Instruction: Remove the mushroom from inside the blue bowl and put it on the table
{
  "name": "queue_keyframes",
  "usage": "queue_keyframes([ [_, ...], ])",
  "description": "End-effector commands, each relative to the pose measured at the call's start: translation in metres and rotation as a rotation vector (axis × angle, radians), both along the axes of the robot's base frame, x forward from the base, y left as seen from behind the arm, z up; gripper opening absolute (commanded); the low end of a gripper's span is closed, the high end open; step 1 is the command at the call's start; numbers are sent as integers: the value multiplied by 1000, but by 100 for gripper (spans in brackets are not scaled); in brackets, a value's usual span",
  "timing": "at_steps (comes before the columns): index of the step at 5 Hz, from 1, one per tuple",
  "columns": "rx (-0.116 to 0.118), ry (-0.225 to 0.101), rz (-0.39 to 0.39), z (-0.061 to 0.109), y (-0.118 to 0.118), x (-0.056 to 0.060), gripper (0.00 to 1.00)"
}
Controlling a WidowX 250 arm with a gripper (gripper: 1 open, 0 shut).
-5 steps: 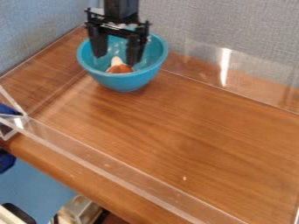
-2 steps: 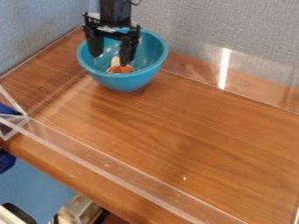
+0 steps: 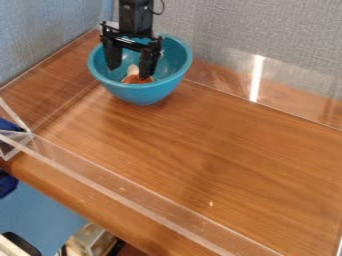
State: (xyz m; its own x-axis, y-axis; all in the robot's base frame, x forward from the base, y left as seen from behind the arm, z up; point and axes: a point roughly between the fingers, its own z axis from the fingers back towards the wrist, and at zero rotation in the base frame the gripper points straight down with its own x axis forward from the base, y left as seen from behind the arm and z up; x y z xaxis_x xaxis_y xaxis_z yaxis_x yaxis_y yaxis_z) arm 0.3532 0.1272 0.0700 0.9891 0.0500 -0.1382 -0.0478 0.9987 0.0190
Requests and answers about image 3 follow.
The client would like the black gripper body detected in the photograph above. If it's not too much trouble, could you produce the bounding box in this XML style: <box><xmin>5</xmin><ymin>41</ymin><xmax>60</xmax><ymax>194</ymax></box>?
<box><xmin>100</xmin><ymin>0</ymin><xmax>163</xmax><ymax>54</ymax></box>

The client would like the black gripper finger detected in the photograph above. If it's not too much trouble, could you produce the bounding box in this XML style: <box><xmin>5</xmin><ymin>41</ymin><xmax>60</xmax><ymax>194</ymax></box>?
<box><xmin>139</xmin><ymin>48</ymin><xmax>160</xmax><ymax>80</ymax></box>
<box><xmin>102</xmin><ymin>39</ymin><xmax>123</xmax><ymax>70</ymax></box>

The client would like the blue bowl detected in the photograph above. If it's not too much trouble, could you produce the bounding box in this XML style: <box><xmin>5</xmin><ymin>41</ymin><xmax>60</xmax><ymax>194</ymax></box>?
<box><xmin>88</xmin><ymin>33</ymin><xmax>192</xmax><ymax>105</ymax></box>

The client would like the clear acrylic barrier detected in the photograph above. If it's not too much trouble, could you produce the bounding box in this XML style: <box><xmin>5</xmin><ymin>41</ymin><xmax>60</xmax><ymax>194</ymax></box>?
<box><xmin>0</xmin><ymin>31</ymin><xmax>342</xmax><ymax>256</ymax></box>

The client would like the blue clamp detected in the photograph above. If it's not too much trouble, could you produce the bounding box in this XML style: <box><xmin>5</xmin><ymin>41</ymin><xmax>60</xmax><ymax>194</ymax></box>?
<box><xmin>0</xmin><ymin>118</ymin><xmax>24</xmax><ymax>200</ymax></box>

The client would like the clear plastic container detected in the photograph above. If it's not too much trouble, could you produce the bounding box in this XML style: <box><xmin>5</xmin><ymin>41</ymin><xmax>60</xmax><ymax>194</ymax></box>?
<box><xmin>65</xmin><ymin>223</ymin><xmax>117</xmax><ymax>256</ymax></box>

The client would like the black and white object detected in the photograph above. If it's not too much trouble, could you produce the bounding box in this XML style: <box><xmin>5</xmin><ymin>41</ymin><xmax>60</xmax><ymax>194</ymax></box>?
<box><xmin>0</xmin><ymin>233</ymin><xmax>42</xmax><ymax>256</ymax></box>

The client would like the black cable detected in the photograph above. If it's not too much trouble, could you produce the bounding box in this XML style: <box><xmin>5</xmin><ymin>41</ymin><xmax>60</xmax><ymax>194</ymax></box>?
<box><xmin>147</xmin><ymin>0</ymin><xmax>165</xmax><ymax>16</ymax></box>

